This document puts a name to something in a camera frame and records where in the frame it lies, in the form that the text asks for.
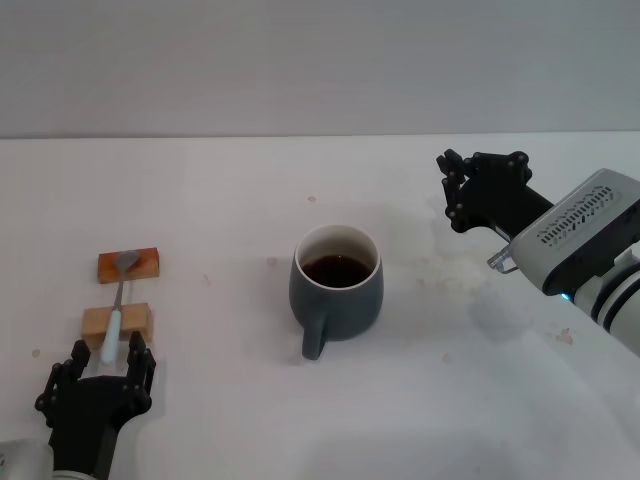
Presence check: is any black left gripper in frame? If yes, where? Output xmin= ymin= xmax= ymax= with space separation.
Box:
xmin=33 ymin=330 xmax=157 ymax=480

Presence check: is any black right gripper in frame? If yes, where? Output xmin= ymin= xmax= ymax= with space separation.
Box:
xmin=436 ymin=148 xmax=556 ymax=242

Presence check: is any spoon with light blue handle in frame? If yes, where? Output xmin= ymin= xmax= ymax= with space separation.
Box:
xmin=99 ymin=250 xmax=141 ymax=364

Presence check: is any grey ceramic cup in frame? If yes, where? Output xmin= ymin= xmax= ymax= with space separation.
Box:
xmin=288 ymin=224 xmax=385 ymax=361

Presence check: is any light notched wooden block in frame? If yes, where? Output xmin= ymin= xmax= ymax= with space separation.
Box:
xmin=80 ymin=302 xmax=155 ymax=350

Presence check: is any dark orange wooden block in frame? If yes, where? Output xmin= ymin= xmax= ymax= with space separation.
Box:
xmin=96 ymin=245 xmax=164 ymax=285

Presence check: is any dark coffee liquid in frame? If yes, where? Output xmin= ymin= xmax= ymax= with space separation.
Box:
xmin=299 ymin=253 xmax=374 ymax=291

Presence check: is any grey right wrist camera housing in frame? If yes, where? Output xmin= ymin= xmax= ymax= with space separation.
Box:
xmin=508 ymin=168 xmax=640 ymax=297

